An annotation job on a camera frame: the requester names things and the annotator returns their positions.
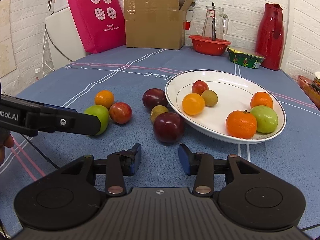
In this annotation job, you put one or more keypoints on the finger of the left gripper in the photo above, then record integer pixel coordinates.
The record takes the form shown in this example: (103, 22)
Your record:
(52, 119)

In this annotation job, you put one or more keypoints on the pink tote bag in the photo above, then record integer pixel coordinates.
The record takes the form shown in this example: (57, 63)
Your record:
(100, 24)

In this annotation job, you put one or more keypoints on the red plastic basket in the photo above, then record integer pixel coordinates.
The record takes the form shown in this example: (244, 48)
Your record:
(207, 46)

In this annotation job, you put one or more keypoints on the glass pitcher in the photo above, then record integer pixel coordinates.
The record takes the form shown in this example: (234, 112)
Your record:
(216, 23)

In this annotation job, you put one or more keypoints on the brown tray with cups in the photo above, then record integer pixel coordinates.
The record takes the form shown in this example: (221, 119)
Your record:
(311, 88)

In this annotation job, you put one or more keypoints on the orange tangerine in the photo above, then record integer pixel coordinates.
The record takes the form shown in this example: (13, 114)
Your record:
(104, 98)

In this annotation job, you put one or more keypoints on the red plum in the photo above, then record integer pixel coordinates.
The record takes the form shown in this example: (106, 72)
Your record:
(120, 112)

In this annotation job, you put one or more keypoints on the white plate with rim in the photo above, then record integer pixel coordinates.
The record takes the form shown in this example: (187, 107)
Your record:
(234, 93)

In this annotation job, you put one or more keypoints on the dark plum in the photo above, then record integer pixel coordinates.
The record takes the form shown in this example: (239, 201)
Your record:
(154, 97)
(168, 127)

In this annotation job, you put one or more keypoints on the dark plum front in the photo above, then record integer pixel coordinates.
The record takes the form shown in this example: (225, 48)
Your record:
(168, 127)

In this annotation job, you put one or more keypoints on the brown longan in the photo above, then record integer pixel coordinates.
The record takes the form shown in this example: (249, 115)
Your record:
(210, 98)
(156, 111)

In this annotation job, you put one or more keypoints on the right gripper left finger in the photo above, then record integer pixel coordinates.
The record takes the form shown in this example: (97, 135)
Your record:
(118, 165)

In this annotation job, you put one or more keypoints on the yellow orange in plate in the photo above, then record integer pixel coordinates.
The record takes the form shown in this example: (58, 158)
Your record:
(193, 104)

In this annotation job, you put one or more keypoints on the black straw in pitcher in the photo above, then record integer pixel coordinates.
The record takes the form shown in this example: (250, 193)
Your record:
(213, 23)

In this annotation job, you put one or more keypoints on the cardboard box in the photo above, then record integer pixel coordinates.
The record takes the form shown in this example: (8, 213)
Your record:
(155, 23)

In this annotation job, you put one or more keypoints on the green foil bowl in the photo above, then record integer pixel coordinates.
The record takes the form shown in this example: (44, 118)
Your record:
(245, 57)

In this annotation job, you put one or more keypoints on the brown longan in plate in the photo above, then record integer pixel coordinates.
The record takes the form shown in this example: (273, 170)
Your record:
(210, 98)

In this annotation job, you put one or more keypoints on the person's left hand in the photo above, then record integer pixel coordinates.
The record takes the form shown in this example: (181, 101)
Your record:
(6, 141)

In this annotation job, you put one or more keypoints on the dark plum near plate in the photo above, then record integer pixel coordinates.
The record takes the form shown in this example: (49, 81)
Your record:
(154, 97)

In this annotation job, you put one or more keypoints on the large tangerine in plate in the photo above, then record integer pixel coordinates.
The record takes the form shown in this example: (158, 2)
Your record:
(241, 124)

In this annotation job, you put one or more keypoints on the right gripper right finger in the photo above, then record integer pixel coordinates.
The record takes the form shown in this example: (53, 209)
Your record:
(203, 166)

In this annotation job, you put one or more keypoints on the white appliance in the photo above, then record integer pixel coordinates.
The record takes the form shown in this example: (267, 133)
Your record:
(63, 39)

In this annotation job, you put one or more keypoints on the red thermos jug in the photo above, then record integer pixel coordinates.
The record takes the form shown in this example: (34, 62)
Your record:
(270, 37)

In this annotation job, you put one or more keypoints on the pale green apple in plate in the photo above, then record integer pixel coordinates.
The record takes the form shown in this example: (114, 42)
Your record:
(267, 119)

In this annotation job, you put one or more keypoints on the small red fruit in plate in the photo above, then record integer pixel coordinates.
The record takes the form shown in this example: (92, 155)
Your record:
(199, 87)

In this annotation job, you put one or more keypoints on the orange at plate back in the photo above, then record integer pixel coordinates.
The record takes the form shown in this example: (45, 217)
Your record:
(261, 99)

